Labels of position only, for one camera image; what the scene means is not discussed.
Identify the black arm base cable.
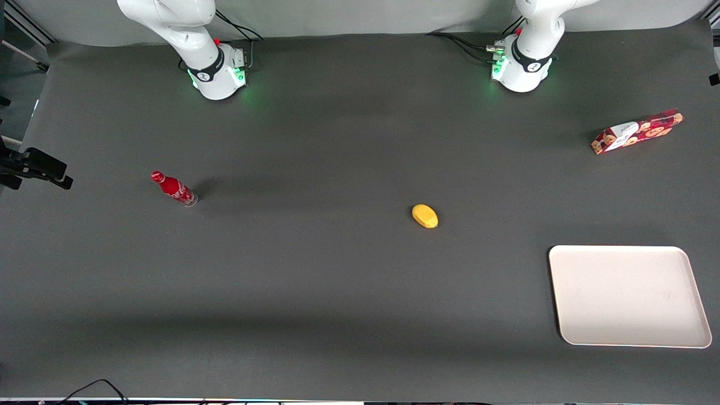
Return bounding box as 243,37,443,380
215,10,264,42
425,31,502,64

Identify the black right arm base cable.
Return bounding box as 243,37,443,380
215,10,264,42

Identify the yellow lemon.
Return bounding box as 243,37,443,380
412,204,439,229

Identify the black left arm base cable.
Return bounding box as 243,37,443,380
425,31,502,64

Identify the aluminium frame profile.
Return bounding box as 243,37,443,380
3,0,58,47

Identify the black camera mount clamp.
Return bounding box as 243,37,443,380
0,138,74,191

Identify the black cable at table edge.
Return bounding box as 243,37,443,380
56,379,131,405

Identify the red tartan cookie box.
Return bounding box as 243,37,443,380
591,109,684,155

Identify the white rectangular tray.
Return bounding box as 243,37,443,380
548,245,713,349

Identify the red cola bottle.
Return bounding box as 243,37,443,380
151,170,199,208

